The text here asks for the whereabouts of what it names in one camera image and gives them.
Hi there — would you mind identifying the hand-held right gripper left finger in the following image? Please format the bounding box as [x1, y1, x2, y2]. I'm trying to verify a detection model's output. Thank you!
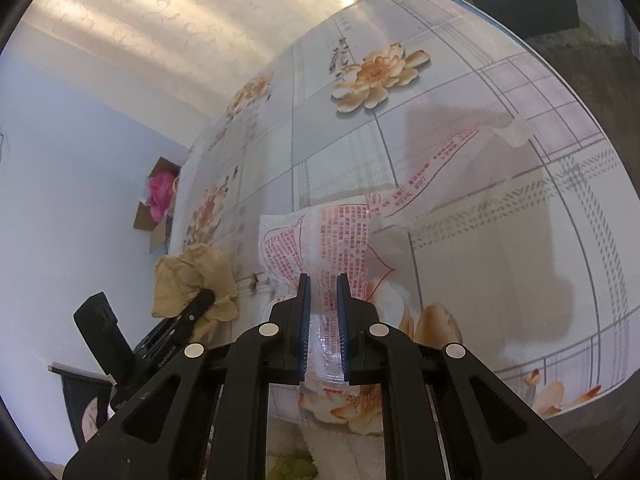
[62, 274, 312, 480]

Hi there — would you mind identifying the floral plastic tablecloth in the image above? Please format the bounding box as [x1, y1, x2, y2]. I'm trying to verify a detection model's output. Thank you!
[167, 0, 627, 441]

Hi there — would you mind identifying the brown paper napkin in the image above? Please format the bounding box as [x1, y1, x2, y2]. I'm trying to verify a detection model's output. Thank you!
[152, 242, 240, 341]

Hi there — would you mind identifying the cream patterned curtain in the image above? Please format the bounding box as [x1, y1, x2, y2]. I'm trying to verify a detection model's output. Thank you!
[30, 0, 361, 123]

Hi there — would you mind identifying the floral blanket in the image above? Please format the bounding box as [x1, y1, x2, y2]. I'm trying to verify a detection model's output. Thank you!
[270, 407, 386, 480]

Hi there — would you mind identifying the clear red-printed plastic bag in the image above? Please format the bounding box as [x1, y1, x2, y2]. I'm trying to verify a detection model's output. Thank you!
[257, 112, 532, 401]

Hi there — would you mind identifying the pink plastic bag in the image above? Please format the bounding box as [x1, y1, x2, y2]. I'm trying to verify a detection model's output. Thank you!
[147, 172, 180, 223]

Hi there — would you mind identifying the open cardboard box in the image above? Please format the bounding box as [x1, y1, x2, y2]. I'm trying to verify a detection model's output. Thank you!
[132, 156, 183, 253]

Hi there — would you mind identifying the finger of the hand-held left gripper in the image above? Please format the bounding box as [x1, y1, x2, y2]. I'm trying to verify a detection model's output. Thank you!
[162, 290, 217, 350]

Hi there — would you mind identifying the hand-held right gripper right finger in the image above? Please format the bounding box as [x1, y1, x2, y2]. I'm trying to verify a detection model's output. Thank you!
[336, 274, 595, 480]

